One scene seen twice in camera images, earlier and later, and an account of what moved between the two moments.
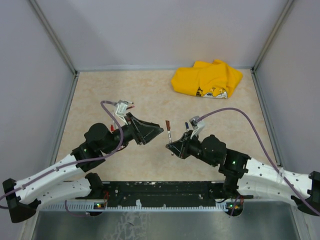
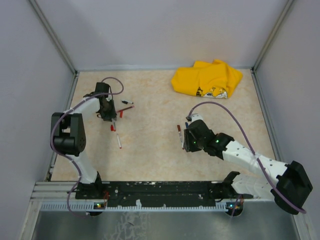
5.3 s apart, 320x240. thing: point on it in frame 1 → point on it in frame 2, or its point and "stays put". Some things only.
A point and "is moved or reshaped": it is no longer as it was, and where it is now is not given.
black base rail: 193,193 stays put
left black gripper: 142,131 → 111,115
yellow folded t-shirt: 205,79 stays put
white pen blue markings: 170,139 is moved or reshaped
